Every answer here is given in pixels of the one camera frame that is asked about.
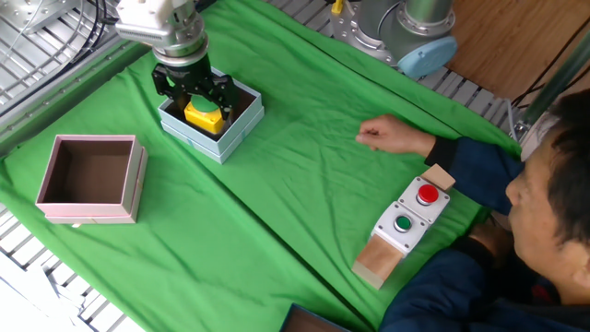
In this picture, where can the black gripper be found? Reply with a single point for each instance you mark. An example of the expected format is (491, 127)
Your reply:
(191, 78)

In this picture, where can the yellow box green mushroom button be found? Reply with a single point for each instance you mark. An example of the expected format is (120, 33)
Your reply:
(205, 121)

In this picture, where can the light blue cardboard box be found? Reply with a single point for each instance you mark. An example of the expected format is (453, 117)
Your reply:
(216, 147)

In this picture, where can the pink cardboard box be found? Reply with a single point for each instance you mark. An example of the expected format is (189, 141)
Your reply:
(87, 175)

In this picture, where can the right forearm blue sleeve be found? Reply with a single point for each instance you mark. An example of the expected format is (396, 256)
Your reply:
(479, 170)

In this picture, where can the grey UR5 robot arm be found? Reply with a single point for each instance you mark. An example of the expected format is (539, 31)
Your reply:
(415, 27)

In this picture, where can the dark blue cardboard box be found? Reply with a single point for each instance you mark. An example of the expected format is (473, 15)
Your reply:
(309, 323)

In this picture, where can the person right hand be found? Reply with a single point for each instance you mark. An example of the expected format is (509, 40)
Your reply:
(394, 134)

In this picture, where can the silver perforated metal plate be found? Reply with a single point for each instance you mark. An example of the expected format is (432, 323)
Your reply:
(41, 14)

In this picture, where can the white station green button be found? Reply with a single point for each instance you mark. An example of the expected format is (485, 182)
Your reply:
(385, 227)

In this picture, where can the red green button station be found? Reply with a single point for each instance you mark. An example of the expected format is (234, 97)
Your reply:
(378, 260)

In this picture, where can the white station red button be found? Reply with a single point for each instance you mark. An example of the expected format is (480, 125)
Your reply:
(428, 194)

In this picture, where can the white paper stack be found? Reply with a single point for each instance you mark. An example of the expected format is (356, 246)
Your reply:
(23, 299)

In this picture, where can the person body dark blue clothes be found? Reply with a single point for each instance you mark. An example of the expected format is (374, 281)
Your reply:
(438, 295)

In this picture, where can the person head black hair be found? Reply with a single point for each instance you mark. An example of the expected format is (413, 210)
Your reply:
(544, 207)

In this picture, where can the grey aluminium frame rail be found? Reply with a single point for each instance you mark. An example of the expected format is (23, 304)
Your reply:
(46, 106)

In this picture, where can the silver corner bracket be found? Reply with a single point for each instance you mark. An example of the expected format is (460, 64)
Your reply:
(521, 130)

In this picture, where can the aluminium frame post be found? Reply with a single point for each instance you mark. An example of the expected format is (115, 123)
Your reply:
(558, 78)

